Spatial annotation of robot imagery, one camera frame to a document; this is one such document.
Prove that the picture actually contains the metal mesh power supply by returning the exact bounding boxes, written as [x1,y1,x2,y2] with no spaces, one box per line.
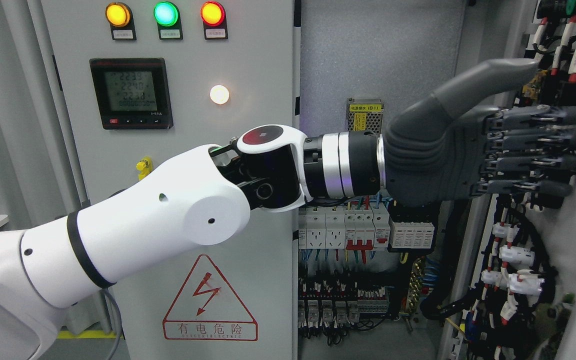
[345,97,384,135]

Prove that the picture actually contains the row of white circuit breakers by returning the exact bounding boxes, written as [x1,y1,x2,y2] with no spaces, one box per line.
[344,203,391,265]

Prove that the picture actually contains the red indicator lamp left door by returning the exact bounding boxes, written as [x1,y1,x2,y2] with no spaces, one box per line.
[200,1,226,27]

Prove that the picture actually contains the yellow terminal block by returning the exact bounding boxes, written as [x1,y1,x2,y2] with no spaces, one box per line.
[135,156,154,182]

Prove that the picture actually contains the lower relay and breaker row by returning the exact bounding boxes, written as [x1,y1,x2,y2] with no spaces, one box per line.
[296,270,402,346]

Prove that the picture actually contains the red electric danger sticker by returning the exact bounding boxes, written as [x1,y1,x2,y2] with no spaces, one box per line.
[162,254,259,342]

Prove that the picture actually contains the black digital power meter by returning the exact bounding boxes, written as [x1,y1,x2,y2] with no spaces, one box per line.
[89,57,174,130]

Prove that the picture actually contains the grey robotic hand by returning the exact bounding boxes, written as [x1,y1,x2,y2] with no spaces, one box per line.
[382,58,576,207]

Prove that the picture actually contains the white din rail sockets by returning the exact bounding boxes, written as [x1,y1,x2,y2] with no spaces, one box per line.
[298,207,346,249]

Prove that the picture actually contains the yellow indicator lamp left door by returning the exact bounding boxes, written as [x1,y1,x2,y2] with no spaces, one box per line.
[105,2,131,28]

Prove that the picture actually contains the black surge protector module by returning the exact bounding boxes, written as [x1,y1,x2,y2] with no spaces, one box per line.
[387,203,440,255]

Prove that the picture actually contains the white lit indicator lamp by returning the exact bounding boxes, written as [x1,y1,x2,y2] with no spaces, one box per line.
[209,84,230,105]

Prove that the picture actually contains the green indicator lamp left door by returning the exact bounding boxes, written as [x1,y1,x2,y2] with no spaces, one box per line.
[153,1,179,28]

